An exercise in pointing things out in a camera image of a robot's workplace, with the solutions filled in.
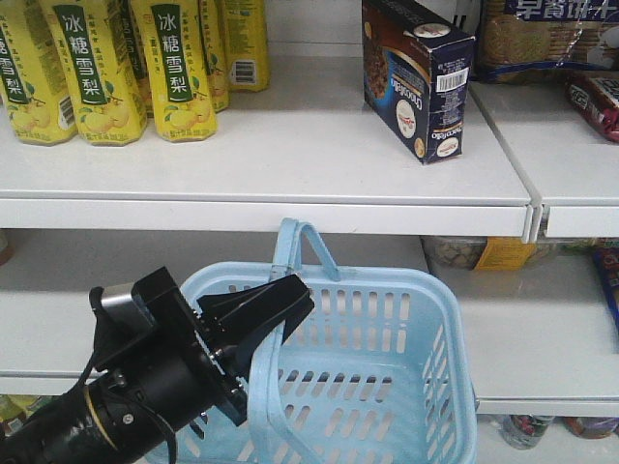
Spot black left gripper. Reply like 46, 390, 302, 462
94, 267, 314, 426

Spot light blue shopping basket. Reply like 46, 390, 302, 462
144, 217, 478, 464

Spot dark blue cookie box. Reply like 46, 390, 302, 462
362, 1, 475, 164

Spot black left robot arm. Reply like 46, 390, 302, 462
1, 268, 313, 463

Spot white supermarket shelf unit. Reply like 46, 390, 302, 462
1, 1, 618, 394

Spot yellow pear drink bottle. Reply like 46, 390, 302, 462
130, 0, 218, 142

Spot breakfast biscuit bag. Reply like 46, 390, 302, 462
476, 1, 618, 83

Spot magenta snack packet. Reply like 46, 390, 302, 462
565, 71, 618, 143

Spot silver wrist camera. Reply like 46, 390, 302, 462
89, 283, 156, 334

